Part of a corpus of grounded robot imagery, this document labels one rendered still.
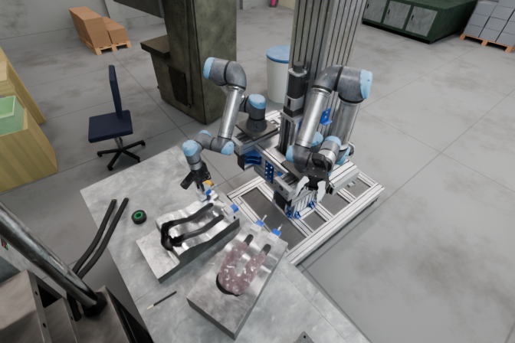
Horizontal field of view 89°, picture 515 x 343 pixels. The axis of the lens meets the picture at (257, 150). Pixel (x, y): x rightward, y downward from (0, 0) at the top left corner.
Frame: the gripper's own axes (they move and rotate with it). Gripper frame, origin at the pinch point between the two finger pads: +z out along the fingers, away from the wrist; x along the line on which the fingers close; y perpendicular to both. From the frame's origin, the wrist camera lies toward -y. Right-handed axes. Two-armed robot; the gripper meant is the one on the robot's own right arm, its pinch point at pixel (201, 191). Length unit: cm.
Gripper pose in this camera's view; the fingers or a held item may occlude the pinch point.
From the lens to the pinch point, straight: 160.7
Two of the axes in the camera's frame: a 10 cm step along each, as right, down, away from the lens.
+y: 7.5, -4.8, 4.6
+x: -6.6, -4.5, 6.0
